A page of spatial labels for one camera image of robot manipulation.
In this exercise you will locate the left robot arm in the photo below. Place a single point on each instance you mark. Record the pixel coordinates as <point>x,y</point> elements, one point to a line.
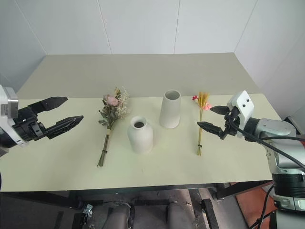
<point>3,143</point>

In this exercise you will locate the tall white conical vase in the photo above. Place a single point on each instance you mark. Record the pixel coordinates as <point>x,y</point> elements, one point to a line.
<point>169,112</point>

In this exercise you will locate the pink dried flower bouquet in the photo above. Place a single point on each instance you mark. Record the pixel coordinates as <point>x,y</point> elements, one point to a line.
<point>112,112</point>

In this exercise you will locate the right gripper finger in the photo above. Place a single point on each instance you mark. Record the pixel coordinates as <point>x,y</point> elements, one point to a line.
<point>212,127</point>
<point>220,110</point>

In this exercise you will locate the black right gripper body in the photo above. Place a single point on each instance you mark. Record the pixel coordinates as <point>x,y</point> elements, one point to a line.
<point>232,124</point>

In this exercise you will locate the dark grey rounded shape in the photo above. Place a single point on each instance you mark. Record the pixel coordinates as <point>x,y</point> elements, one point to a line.
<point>178,217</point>
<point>119,218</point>

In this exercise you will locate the black table frame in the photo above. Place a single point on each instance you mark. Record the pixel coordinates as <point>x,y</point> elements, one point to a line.
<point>224,190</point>

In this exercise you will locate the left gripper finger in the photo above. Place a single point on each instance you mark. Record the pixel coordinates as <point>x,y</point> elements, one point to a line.
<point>64,124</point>
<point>51,103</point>

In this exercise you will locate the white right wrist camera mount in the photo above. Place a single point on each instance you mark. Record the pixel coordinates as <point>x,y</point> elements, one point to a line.
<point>245,108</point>

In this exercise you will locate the yellow wheat flower bouquet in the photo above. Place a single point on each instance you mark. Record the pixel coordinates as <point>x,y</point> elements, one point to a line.
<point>201,119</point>

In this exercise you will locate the silver metal clamp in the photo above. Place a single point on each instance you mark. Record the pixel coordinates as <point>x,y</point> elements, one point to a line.
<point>87,210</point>

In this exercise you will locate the round white bottle vase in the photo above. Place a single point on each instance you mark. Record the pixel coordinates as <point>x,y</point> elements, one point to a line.
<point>140,138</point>

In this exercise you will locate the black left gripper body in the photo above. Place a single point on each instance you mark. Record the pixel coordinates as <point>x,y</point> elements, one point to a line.
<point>26,127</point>

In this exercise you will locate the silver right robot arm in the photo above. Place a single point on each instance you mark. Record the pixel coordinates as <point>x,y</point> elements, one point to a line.
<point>281,133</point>

